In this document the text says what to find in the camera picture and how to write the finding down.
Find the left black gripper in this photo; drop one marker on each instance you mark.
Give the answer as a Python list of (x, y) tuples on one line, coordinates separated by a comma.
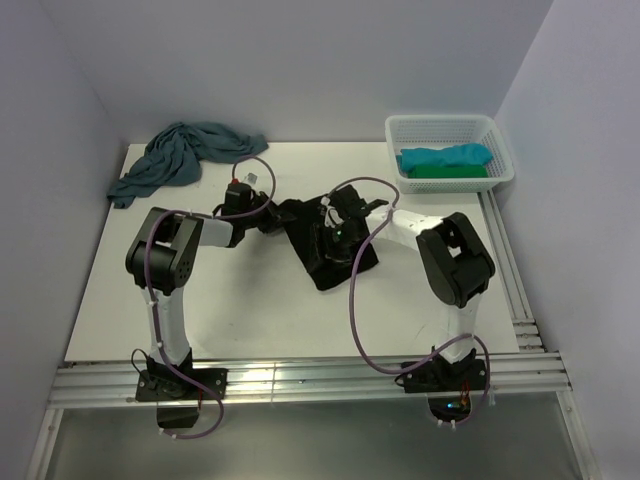
[(276, 217)]

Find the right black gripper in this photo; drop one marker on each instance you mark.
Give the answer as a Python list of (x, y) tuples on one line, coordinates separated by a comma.
[(334, 255)]

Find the black t shirt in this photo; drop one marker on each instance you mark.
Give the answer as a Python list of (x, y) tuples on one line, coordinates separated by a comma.
[(302, 231)]

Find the white plastic basket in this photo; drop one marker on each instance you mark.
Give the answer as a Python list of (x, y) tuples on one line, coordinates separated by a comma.
[(440, 131)]

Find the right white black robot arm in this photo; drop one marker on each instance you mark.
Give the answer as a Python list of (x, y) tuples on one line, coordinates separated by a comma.
[(458, 269)]

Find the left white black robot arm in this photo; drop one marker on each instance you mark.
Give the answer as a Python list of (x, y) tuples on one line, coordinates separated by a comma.
[(161, 260)]

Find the grey blue crumpled t shirt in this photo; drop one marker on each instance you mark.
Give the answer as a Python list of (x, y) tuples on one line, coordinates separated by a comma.
[(173, 158)]

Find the rolled green t shirt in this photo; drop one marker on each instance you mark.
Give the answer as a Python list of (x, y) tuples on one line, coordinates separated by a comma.
[(447, 172)]

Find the rolled turquoise t shirt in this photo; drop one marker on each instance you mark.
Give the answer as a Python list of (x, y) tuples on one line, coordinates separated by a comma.
[(457, 155)]

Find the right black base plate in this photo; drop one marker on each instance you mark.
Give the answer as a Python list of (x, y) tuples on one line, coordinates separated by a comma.
[(440, 376)]

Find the aluminium rail frame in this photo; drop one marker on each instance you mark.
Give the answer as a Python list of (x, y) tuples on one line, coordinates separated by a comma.
[(530, 391)]

